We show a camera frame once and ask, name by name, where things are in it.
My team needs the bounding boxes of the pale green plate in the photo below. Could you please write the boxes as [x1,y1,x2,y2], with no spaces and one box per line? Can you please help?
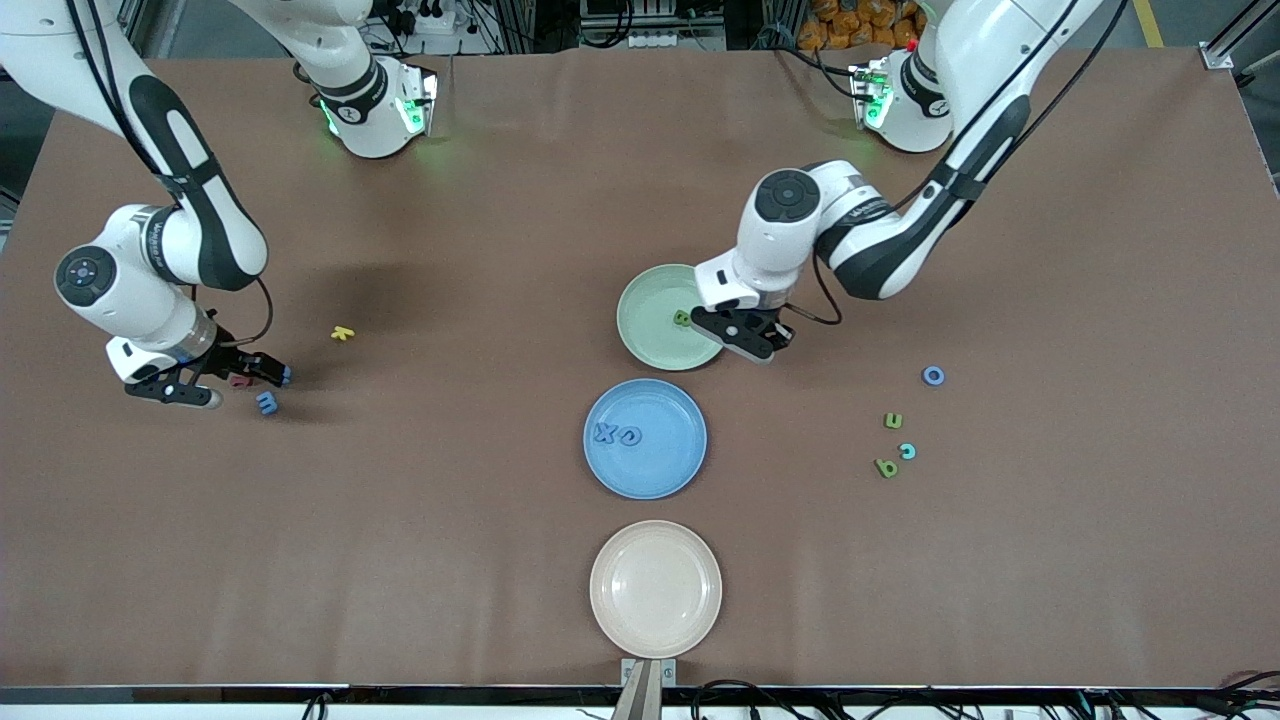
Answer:
[616,263,734,372]

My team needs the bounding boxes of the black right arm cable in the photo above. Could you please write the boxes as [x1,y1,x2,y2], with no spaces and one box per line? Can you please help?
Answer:
[62,0,275,349]

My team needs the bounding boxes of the white power strip black plugs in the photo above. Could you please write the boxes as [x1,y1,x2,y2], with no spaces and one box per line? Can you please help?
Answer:
[375,0,471,36]

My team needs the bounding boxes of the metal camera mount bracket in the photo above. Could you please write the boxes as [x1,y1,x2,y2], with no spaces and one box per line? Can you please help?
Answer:
[620,657,678,720]

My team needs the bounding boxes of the brown table cover sheet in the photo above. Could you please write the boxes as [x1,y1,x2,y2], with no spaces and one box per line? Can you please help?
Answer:
[0,45,1280,691]

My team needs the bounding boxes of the pale cream plate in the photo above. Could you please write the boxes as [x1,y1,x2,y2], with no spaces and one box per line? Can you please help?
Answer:
[589,520,723,660]

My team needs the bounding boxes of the pile of orange fruit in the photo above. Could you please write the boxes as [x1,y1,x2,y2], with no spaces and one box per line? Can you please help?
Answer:
[797,0,926,51]

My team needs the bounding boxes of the blue plate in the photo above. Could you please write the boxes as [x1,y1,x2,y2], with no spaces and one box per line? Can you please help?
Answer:
[583,378,708,501]

